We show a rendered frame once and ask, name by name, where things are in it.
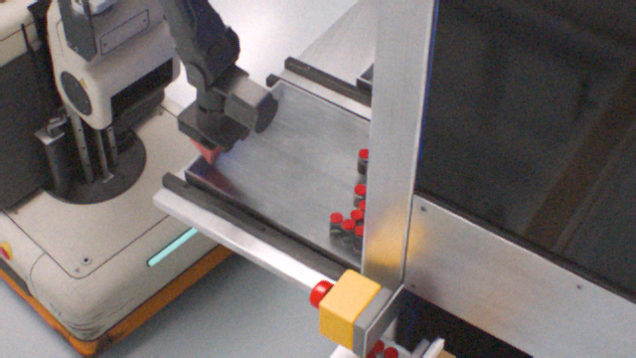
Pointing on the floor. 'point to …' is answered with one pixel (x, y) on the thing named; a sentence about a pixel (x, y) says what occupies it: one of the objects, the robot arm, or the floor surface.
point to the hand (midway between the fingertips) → (212, 157)
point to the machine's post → (397, 142)
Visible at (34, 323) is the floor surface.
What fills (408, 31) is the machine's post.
